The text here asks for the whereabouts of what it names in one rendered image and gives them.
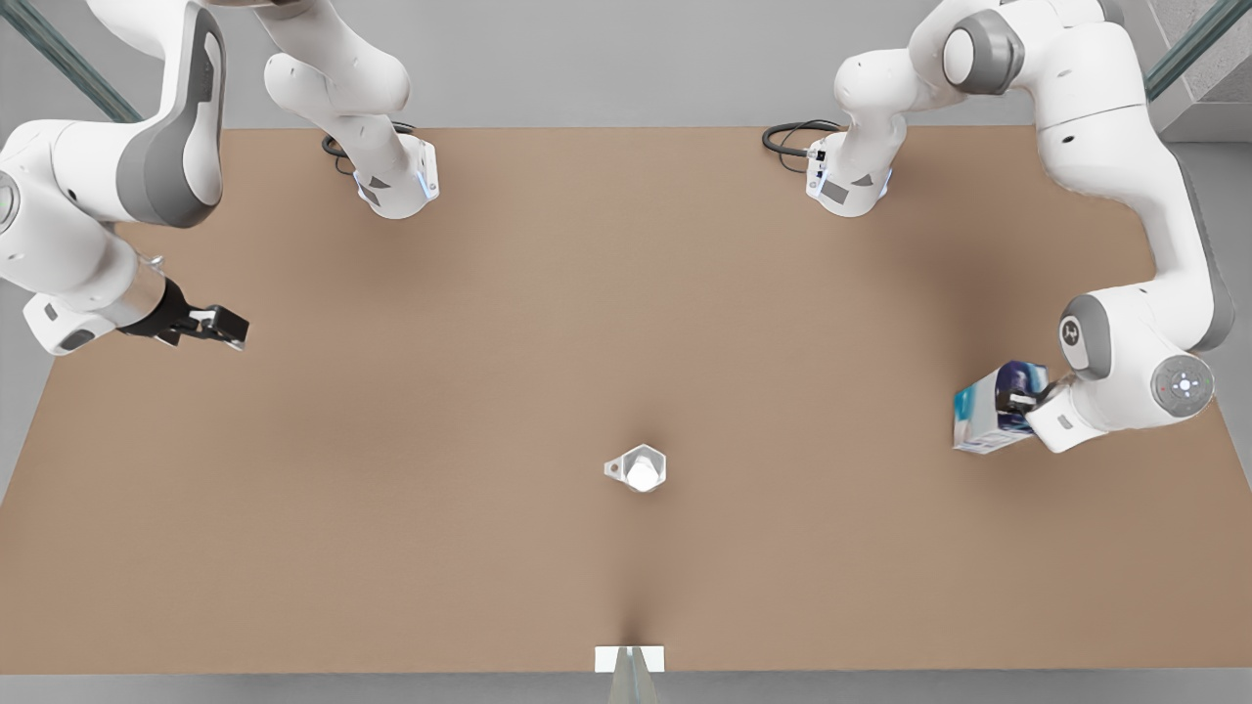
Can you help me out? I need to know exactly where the black cable loop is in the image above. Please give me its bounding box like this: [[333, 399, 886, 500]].
[[762, 119, 848, 176], [322, 121, 419, 178]]

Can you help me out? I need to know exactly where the white measuring cup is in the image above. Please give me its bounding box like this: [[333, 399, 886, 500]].
[[604, 443, 669, 494]]

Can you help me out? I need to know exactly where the blue and white carton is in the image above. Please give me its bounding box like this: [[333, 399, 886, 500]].
[[953, 360, 1051, 455]]

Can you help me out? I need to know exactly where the silver frame post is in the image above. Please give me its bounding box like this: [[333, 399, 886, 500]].
[[1143, 0, 1252, 102], [0, 0, 144, 125], [607, 647, 659, 704]]

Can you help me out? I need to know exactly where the white post foot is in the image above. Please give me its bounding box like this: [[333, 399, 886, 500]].
[[595, 645, 666, 675]]

